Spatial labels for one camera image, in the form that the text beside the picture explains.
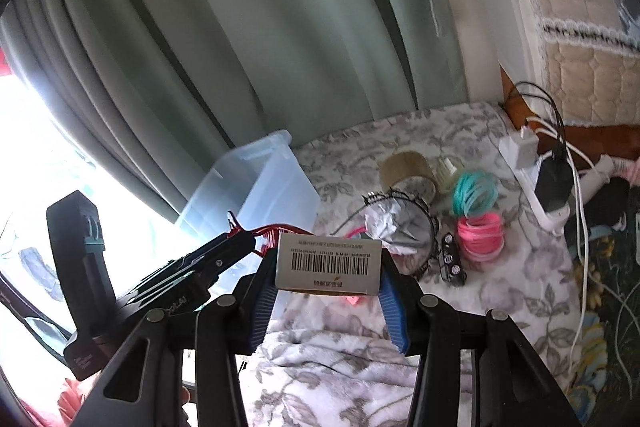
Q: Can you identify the black charger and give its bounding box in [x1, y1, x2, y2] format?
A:
[535, 152, 573, 212]

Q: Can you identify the beige quilted mattress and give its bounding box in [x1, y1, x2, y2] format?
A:
[465, 0, 640, 128]

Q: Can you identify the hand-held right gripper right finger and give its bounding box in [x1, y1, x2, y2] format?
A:
[377, 257, 583, 427]

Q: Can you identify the black cable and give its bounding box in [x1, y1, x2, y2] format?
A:
[505, 81, 568, 168]

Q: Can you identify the black headband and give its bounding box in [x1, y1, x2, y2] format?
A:
[362, 189, 441, 280]

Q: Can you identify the white cable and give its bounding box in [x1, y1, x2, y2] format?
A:
[525, 117, 616, 348]

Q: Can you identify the white power strip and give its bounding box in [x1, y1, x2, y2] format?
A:
[500, 134, 571, 230]

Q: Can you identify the brown tape roll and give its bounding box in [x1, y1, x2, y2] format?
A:
[378, 151, 440, 208]

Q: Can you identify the white charger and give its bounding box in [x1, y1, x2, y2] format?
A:
[504, 125, 540, 170]

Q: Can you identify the black rhinestone hair clip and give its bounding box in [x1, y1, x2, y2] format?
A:
[439, 232, 469, 286]

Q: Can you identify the pink cloth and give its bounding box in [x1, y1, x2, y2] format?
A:
[56, 379, 103, 427]

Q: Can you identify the grey-green curtain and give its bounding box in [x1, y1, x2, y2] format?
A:
[0, 0, 471, 228]

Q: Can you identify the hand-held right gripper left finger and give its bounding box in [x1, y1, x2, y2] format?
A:
[72, 274, 281, 427]

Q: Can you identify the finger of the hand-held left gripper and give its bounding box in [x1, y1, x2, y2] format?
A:
[160, 229, 261, 295]

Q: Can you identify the pink hair tie bundle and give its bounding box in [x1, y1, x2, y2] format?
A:
[456, 213, 505, 263]

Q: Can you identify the floral blanket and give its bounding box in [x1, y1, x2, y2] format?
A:
[235, 102, 586, 427]

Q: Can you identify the dark floral cloth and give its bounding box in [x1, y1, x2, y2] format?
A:
[565, 167, 640, 408]

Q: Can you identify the white barcode box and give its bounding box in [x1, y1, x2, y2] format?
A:
[274, 232, 386, 297]

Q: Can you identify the silver wrapper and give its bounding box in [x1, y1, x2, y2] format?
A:
[364, 199, 431, 253]

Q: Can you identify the teal hair tie bundle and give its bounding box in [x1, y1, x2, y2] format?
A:
[452, 171, 498, 217]

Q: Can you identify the clear plastic storage box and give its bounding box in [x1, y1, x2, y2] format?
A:
[172, 130, 322, 303]

